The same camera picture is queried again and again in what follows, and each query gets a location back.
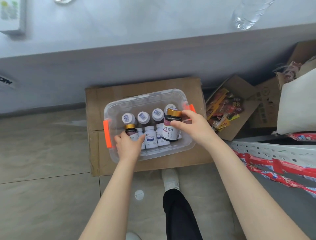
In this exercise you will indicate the person's left hand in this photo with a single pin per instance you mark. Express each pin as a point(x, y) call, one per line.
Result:
point(128, 148)

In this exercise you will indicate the person's right hand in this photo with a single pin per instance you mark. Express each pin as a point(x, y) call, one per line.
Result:
point(197, 128)

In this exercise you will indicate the dark bottle gold cap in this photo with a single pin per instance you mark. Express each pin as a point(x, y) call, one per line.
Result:
point(130, 128)
point(170, 132)

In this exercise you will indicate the clear bin orange handles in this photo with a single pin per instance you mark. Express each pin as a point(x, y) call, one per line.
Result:
point(108, 138)

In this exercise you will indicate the white metal shelf rack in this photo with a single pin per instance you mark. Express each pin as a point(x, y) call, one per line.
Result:
point(271, 150)

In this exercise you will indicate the person's left forearm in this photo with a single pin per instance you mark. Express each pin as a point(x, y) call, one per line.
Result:
point(111, 202)

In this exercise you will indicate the person's right forearm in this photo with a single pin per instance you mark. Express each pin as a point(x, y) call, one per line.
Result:
point(251, 192)

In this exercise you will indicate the closed brown cardboard box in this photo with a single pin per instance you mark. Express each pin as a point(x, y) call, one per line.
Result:
point(98, 160)

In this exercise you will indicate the person's right white shoe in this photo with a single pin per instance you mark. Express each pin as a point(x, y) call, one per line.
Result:
point(170, 179)

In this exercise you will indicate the open brown cardboard box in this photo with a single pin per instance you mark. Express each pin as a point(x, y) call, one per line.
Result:
point(242, 86)

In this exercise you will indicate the torn brown cardboard box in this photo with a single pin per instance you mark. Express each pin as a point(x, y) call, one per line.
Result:
point(266, 103)

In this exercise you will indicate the person's black trousers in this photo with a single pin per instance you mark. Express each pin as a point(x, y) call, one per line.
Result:
point(180, 217)

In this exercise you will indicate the clear water bottle blue label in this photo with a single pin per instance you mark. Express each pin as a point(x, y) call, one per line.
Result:
point(249, 14)

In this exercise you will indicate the pile of colourful snack packets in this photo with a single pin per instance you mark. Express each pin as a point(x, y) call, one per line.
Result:
point(224, 108)

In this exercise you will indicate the bunch of red snack strips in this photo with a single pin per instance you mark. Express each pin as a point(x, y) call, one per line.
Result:
point(276, 168)

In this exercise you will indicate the gray window sill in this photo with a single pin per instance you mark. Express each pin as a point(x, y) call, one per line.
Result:
point(148, 24)

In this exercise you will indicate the clear glass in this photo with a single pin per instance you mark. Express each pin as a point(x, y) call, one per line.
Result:
point(64, 1)

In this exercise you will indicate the small white green carton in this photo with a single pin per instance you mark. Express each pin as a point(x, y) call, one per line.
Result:
point(11, 17)

